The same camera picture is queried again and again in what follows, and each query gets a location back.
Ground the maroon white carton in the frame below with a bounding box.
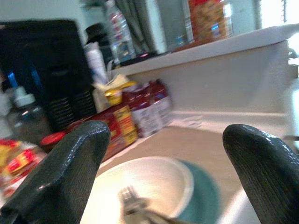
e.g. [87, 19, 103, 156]
[122, 84, 155, 138]
[149, 79, 174, 129]

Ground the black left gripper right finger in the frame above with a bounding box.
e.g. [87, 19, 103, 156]
[222, 124, 299, 224]

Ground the jar with red lid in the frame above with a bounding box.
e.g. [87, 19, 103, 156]
[39, 132, 68, 153]

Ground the white raised bar counter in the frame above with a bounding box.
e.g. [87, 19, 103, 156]
[112, 23, 299, 128]

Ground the teal round plate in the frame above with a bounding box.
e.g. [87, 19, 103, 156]
[172, 158, 221, 224]

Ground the yellow crumpled packet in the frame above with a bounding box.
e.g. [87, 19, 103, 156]
[92, 74, 138, 113]

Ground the clear jar with white cap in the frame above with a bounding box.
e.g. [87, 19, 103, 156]
[7, 86, 52, 143]

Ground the black kitchen appliance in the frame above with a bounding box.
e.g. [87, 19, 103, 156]
[0, 20, 96, 133]

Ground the white ceramic bowl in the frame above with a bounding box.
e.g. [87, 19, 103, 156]
[80, 156, 194, 224]

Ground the metal fork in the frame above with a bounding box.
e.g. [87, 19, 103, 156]
[118, 185, 187, 224]

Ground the flat red yellow box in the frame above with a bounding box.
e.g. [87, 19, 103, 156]
[67, 105, 138, 161]

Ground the orange cereal box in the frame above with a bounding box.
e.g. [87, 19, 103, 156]
[188, 0, 234, 42]

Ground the clear plastic water bottle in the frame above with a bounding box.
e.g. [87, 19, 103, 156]
[104, 0, 136, 65]

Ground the white rolled paper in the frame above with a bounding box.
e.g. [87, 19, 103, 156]
[84, 42, 110, 85]

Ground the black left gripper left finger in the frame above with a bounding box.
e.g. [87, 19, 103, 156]
[0, 120, 112, 224]

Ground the red yellow snack packet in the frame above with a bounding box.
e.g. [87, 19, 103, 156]
[0, 139, 47, 197]

